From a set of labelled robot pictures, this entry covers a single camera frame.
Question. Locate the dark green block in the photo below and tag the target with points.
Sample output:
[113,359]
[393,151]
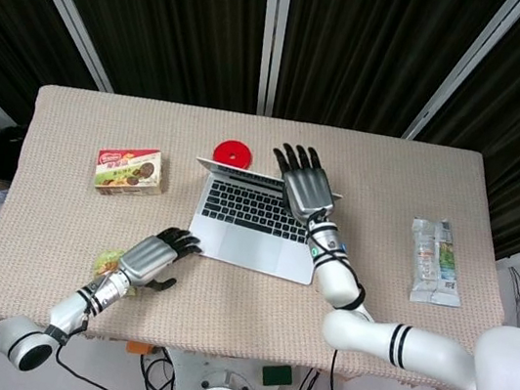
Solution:
[277,376]

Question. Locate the silver laptop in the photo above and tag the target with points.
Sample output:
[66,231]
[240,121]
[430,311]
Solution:
[251,248]

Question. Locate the small orange object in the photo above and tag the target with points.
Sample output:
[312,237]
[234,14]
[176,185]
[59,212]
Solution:
[138,347]

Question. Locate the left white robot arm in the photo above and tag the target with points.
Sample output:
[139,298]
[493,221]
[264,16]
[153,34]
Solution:
[73,309]

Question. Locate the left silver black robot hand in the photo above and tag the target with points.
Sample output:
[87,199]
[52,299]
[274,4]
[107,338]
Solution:
[148,259]

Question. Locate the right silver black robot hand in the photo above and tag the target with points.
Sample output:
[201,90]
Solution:
[308,188]

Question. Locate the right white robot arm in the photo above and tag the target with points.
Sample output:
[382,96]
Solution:
[413,350]

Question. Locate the beige woven tablecloth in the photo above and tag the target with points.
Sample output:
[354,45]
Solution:
[62,223]

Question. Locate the white partition frame post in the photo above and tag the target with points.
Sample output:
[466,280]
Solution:
[272,38]
[64,6]
[465,69]

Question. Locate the green snack bag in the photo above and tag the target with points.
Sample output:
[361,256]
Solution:
[106,260]

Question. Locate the red round disc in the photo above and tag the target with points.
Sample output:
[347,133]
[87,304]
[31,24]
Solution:
[233,152]

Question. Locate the black bag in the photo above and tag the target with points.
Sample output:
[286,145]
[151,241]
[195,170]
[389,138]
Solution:
[1,154]

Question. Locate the cookie box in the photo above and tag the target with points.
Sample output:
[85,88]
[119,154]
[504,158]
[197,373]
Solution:
[129,171]

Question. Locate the silver snack packet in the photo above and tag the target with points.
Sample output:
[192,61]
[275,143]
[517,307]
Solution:
[435,262]

